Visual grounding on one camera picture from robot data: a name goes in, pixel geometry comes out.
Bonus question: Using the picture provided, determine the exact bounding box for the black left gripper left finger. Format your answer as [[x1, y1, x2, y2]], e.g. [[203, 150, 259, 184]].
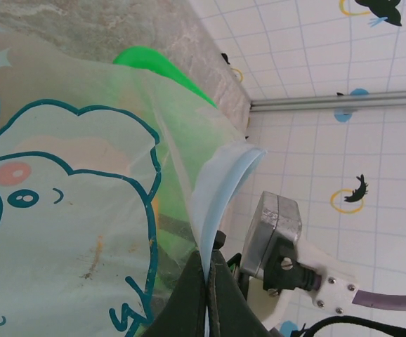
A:
[[146, 249, 210, 337]]

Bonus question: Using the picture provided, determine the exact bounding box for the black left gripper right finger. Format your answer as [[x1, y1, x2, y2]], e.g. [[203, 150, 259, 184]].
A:
[[209, 245, 273, 337]]

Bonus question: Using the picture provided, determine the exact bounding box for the clear printed zip-top bag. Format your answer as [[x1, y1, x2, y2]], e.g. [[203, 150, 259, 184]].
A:
[[0, 20, 269, 337]]

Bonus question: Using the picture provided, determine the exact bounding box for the green plastic mesh basket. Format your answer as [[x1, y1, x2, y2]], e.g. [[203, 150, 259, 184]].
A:
[[111, 45, 221, 292]]

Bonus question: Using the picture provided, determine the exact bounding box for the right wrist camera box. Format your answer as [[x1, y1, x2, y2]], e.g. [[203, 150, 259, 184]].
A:
[[240, 191, 360, 331]]

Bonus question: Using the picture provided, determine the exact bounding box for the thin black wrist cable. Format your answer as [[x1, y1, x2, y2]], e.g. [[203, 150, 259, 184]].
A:
[[294, 313, 406, 337]]

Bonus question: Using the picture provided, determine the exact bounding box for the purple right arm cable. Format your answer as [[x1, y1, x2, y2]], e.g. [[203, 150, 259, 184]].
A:
[[352, 282, 406, 333]]

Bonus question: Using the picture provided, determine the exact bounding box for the aluminium corner frame post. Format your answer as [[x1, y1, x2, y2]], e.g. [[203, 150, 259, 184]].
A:
[[250, 90, 406, 113]]

